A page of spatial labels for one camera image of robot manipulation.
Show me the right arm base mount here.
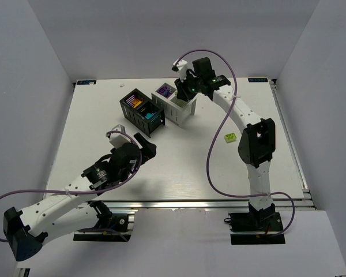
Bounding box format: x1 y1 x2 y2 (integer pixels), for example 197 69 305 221
224 212 285 245

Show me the teal long lego brick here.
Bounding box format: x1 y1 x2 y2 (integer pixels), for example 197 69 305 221
145 113 156 120

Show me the white slotted container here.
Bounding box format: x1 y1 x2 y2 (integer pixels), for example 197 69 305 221
151 83 197 127

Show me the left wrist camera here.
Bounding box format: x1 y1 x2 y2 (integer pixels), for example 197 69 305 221
106 124 130 148

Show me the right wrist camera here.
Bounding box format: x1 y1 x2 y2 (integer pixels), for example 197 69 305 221
172 59 188 81

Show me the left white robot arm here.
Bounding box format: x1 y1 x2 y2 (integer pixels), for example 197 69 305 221
3 130 156 261

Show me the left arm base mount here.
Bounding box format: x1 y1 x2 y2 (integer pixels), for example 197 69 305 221
73 201 134 242

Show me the black slotted container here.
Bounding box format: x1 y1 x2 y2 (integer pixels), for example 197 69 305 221
119 88 165 137

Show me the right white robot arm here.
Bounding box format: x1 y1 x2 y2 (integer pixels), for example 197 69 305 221
172 57 276 217

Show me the purple long lego brick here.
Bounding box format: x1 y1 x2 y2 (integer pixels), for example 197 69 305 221
156 85 172 98

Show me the aluminium rail front edge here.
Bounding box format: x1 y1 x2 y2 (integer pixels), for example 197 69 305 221
42 199 277 210

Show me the green lego brick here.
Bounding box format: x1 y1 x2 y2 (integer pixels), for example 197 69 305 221
224 133 237 143

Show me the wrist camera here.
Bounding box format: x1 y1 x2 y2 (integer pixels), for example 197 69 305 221
106 124 130 148
172 59 188 81

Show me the orange lego brick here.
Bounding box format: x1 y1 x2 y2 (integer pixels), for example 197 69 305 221
132 99 142 108

